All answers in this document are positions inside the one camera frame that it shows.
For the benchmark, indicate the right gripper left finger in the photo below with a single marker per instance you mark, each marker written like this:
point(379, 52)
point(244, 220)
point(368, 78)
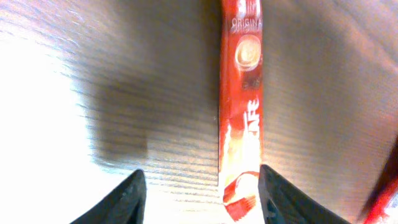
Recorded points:
point(123, 205)

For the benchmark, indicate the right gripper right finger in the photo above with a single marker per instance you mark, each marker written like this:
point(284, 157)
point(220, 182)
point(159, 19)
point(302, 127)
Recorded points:
point(283, 203)

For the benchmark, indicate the red snack bag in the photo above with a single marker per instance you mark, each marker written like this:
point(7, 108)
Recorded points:
point(381, 208)

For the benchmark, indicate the red stick sachet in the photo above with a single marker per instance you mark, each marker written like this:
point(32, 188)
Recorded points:
point(241, 110)

